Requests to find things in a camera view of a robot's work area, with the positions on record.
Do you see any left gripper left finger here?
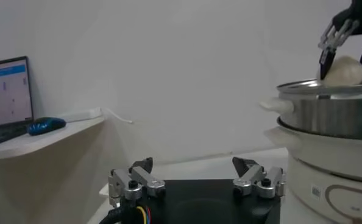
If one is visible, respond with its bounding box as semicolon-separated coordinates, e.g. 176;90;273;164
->
107;156;166;208

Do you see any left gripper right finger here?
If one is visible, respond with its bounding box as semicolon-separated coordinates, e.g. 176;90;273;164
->
232;156;287;200

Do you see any white steamed baozi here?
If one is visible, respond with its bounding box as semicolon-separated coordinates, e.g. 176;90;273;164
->
317;55;362;86

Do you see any stainless steel steamer basket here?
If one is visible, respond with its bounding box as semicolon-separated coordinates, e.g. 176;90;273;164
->
259;71;362;141

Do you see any white electric cooker pot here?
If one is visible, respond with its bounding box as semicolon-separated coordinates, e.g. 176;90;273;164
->
263;117;362;224

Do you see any white power strip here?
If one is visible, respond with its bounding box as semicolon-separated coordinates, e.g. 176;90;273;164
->
57;107;103;124

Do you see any white side table with laptop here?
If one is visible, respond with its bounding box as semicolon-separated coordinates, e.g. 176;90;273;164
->
0;116;106;164

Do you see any blue computer mouse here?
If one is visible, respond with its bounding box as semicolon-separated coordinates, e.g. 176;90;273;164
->
27;117;67;136

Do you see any black laptop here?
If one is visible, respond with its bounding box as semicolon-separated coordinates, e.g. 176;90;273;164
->
0;55;35;149

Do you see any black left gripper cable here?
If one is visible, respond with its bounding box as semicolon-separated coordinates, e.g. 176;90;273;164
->
99;204;153;224

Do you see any white power strip cable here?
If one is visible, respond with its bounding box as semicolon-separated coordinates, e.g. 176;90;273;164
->
101;107;133;125

